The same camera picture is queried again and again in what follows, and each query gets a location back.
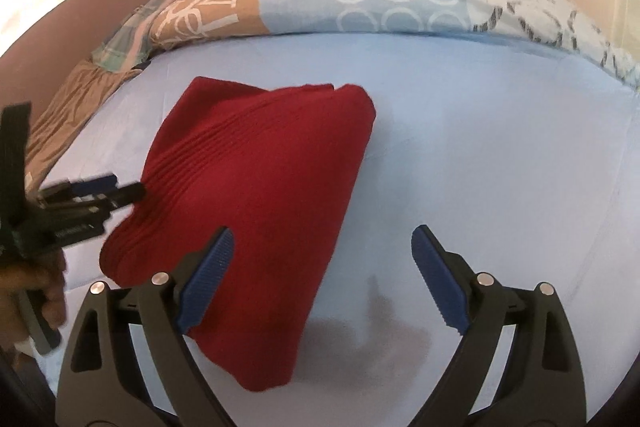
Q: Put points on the patterned blue brown pillow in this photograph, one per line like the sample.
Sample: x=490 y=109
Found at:
x=555 y=23

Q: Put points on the plaid pastel cloth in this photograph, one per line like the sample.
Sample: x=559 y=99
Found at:
x=130 y=43

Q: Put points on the red knit sweater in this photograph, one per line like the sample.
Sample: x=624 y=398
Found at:
x=277 y=168

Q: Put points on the brown headboard panel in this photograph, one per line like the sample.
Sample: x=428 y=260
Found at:
x=37 y=63

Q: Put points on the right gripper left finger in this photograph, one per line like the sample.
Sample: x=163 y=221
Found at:
x=101 y=383

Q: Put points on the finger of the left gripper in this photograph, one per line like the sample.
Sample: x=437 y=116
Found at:
x=68 y=190
x=86 y=216

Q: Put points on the light blue bed cover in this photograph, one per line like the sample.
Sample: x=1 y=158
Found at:
x=522 y=159

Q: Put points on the brown bed sheet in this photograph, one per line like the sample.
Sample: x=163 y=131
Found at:
x=86 y=88

